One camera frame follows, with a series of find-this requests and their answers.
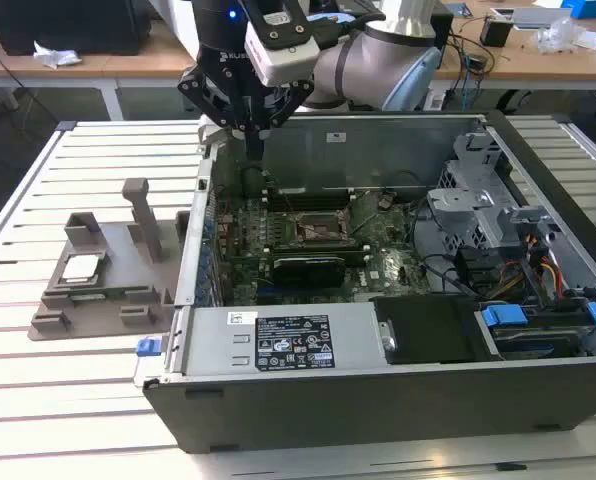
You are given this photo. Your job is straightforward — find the black RAM slot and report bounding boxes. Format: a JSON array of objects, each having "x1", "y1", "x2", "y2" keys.
[
  {"x1": 272, "y1": 249, "x2": 368, "y2": 263},
  {"x1": 267, "y1": 187, "x2": 352, "y2": 195},
  {"x1": 272, "y1": 242, "x2": 362, "y2": 252},
  {"x1": 267, "y1": 204, "x2": 353, "y2": 212},
  {"x1": 267, "y1": 193, "x2": 352, "y2": 201},
  {"x1": 267, "y1": 198, "x2": 352, "y2": 206}
]

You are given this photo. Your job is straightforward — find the thick black wire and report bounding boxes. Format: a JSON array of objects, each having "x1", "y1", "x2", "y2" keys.
[{"x1": 408, "y1": 197, "x2": 474, "y2": 296}]

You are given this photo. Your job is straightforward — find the black graphics card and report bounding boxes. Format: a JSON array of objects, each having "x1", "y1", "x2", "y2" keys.
[{"x1": 271, "y1": 254, "x2": 347, "y2": 289}]

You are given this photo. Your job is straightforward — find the hard disk in blue carrier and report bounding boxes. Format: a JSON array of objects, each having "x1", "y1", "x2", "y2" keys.
[{"x1": 475, "y1": 305, "x2": 587, "y2": 360}]

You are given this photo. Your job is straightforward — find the grey parts rack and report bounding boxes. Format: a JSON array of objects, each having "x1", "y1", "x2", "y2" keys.
[{"x1": 27, "y1": 177, "x2": 192, "y2": 344}]

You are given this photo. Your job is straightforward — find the grey open PC case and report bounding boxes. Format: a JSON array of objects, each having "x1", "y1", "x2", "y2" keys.
[{"x1": 132, "y1": 109, "x2": 596, "y2": 454}]

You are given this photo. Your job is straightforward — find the white flat box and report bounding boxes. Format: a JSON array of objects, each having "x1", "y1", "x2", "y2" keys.
[{"x1": 511, "y1": 5, "x2": 575, "y2": 30}]

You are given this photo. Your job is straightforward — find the crumpled white paper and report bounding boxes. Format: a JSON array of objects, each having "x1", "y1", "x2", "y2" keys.
[{"x1": 32, "y1": 40, "x2": 83, "y2": 69}]

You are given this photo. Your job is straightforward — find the blue cardboard box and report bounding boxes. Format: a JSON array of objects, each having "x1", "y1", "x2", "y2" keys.
[{"x1": 560, "y1": 0, "x2": 596, "y2": 20}]

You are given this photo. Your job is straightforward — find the CPU socket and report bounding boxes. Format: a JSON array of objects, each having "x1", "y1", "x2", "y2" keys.
[{"x1": 290, "y1": 209, "x2": 352, "y2": 249}]

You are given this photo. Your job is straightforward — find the silver power supply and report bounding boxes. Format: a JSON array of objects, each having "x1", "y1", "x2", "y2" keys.
[{"x1": 165, "y1": 302, "x2": 387, "y2": 379}]

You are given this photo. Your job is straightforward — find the grey metal drive cage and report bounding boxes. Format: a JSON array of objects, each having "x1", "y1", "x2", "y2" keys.
[{"x1": 425, "y1": 130, "x2": 567, "y2": 261}]

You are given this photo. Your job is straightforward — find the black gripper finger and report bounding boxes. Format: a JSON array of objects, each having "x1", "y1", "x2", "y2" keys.
[
  {"x1": 177, "y1": 64, "x2": 256, "y2": 161},
  {"x1": 254, "y1": 79, "x2": 315, "y2": 161}
]

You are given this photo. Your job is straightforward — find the black drive bay cover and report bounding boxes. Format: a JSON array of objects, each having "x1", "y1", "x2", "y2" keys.
[{"x1": 370, "y1": 294, "x2": 494, "y2": 366}]

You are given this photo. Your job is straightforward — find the black camera bracket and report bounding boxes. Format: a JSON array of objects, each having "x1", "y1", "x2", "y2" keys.
[{"x1": 242, "y1": 0, "x2": 313, "y2": 49}]

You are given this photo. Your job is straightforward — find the wire locking lever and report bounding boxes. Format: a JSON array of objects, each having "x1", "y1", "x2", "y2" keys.
[{"x1": 283, "y1": 191, "x2": 302, "y2": 222}]

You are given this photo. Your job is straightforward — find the green motherboard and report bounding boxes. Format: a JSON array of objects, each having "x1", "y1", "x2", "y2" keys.
[{"x1": 210, "y1": 189, "x2": 432, "y2": 306}]

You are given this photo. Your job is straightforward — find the wooden desk with clutter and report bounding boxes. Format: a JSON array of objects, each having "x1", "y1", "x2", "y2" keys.
[{"x1": 430, "y1": 0, "x2": 596, "y2": 96}]

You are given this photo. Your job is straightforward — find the yellow red power wires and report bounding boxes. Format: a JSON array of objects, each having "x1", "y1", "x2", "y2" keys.
[{"x1": 497, "y1": 232, "x2": 567, "y2": 299}]

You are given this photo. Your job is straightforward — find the small black box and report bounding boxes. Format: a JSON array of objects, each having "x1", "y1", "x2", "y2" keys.
[{"x1": 479, "y1": 15, "x2": 513, "y2": 49}]

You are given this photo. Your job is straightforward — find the clear plastic bag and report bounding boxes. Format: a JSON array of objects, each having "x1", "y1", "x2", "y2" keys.
[{"x1": 535, "y1": 17, "x2": 587, "y2": 54}]

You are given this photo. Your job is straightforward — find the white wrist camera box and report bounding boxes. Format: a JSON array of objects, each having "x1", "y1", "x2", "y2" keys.
[{"x1": 244, "y1": 22, "x2": 320, "y2": 87}]

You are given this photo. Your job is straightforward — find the silver CPU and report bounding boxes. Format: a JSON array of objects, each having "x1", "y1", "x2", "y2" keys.
[{"x1": 60, "y1": 254, "x2": 103, "y2": 285}]

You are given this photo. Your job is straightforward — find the black rear case fan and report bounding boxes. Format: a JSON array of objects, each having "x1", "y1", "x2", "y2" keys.
[{"x1": 240, "y1": 167, "x2": 267, "y2": 199}]

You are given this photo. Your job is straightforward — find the black computer box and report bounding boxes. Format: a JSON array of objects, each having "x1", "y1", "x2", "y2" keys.
[{"x1": 0, "y1": 0, "x2": 142, "y2": 56}]

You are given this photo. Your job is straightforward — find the wooden desk white legs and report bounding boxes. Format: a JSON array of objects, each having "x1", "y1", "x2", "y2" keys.
[{"x1": 0, "y1": 18, "x2": 199, "y2": 121}]

